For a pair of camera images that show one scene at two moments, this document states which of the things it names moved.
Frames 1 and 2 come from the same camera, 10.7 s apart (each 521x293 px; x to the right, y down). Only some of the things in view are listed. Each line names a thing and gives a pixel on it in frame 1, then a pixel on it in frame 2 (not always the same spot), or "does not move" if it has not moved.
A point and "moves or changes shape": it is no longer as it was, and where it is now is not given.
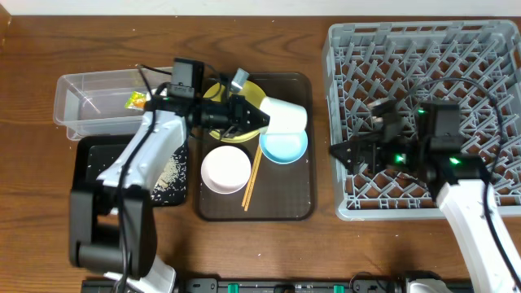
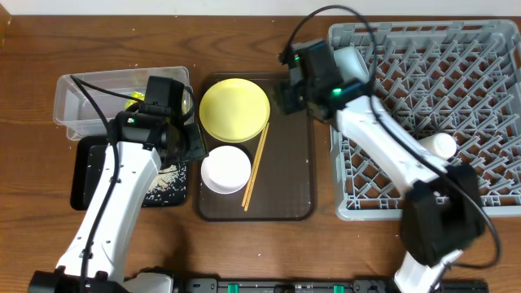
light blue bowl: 283,148 to 351,65
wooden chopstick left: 251,177 does not move
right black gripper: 373,144 to 290,102
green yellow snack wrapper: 136,101 does not move
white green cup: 285,117 moves or changes shape
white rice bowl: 225,169 does not move
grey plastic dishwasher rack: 475,64 does not move
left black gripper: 237,115 to 194,143
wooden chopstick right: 252,180 does not move
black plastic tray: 94,155 does not move
